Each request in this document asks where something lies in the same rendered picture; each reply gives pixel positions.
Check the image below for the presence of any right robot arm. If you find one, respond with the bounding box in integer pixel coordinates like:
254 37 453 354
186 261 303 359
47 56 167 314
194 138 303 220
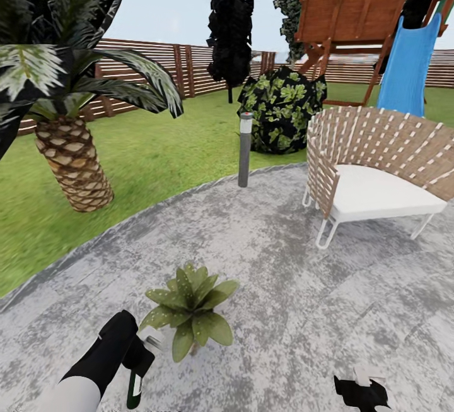
334 364 394 412

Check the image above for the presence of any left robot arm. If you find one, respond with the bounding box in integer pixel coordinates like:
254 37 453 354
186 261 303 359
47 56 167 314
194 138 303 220
37 310 168 412

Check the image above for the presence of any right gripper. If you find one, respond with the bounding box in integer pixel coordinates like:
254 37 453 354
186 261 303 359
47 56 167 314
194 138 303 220
334 376 387 411

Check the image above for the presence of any insectifuge atomizer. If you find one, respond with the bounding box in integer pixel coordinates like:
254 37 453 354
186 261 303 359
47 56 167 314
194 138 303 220
126 371 144 410

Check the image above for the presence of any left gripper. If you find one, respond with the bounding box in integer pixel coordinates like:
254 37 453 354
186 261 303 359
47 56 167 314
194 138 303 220
122 341 154 379

